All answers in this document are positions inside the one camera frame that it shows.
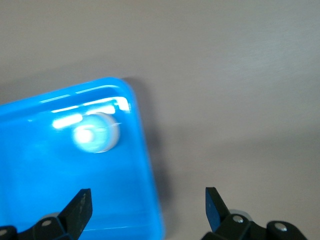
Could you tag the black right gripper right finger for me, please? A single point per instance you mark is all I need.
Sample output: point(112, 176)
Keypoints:
point(217, 212)

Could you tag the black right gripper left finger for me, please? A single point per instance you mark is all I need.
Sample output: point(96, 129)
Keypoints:
point(75, 212)

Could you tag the light blue bell scratched dome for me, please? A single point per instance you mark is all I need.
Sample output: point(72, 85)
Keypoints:
point(97, 135)

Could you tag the blue plastic tray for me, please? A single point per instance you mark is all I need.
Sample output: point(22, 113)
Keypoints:
point(50, 175)

